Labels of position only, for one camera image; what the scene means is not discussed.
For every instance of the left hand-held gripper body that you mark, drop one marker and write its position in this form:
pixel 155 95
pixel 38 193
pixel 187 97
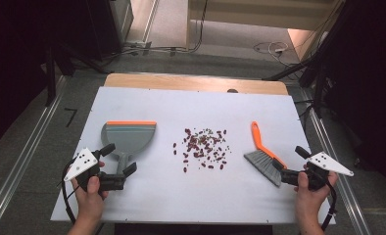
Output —
pixel 83 163

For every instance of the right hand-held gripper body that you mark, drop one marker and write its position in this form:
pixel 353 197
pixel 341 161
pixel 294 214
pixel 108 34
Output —
pixel 321 163

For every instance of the orange brush with grey bristles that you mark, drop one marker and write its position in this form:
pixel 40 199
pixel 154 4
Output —
pixel 263 158

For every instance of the grey dustpan with orange edge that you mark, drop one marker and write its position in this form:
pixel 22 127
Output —
pixel 129 138

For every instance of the pile of red beans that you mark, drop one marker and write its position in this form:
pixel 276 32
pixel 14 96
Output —
pixel 202 148

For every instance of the person's left hand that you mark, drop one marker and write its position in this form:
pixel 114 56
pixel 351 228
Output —
pixel 91 199

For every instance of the person's right hand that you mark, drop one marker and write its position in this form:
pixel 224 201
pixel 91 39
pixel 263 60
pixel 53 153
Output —
pixel 308 200

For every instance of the white board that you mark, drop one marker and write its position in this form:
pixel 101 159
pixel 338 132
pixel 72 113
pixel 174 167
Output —
pixel 187 196

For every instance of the black stand leg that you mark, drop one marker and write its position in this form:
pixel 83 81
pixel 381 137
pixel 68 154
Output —
pixel 299 67

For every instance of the black metal stand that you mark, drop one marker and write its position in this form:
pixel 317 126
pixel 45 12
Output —
pixel 50 78

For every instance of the wooden table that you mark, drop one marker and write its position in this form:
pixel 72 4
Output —
pixel 194 83

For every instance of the metal floor rail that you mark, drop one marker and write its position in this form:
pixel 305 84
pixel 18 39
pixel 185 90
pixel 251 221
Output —
pixel 341 182
pixel 21 156

